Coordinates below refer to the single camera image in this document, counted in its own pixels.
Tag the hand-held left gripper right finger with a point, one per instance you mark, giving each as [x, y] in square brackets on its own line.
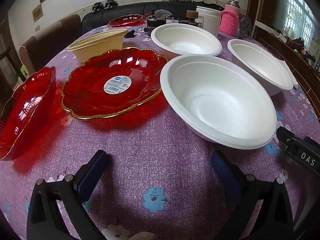
[227, 177]

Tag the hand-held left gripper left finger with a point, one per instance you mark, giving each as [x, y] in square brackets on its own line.
[91, 177]

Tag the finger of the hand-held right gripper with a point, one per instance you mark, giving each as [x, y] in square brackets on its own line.
[287, 137]
[313, 143]

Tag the white paper bowl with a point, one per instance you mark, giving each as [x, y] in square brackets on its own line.
[260, 65]
[185, 37]
[212, 97]

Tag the red plate with round sticker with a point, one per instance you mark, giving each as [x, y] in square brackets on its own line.
[85, 97]

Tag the red ridged plate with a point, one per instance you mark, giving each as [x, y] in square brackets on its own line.
[22, 115]

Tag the person's left hand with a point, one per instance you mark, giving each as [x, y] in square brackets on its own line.
[146, 236]

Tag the purple floral tablecloth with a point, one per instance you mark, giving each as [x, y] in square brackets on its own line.
[155, 142]

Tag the brick pattern wooden counter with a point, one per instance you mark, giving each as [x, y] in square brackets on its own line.
[287, 52]

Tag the assorted counter trinkets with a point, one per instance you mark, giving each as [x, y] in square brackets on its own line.
[300, 43]

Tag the black phone stand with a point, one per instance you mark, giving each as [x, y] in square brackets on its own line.
[245, 26]

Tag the pink bottle with knitted sleeve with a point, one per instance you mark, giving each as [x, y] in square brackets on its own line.
[228, 22]

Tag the window with white grille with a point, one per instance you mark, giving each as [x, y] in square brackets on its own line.
[297, 7]

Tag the beige plastic bowl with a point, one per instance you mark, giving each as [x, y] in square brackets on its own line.
[100, 46]

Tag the brown upholstered armchair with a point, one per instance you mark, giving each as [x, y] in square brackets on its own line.
[50, 45]

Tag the white plastic jar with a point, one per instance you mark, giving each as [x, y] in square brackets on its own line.
[208, 21]

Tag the black leather sofa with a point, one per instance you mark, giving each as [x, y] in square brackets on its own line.
[100, 20]

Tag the small red plate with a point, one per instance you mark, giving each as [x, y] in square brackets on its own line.
[125, 20]

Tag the black clamp device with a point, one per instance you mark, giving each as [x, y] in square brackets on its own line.
[97, 6]
[111, 3]

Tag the wall outlet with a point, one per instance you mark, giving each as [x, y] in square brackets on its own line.
[37, 28]

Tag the yellow wall plaque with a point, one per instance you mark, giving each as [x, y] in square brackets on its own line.
[37, 12]

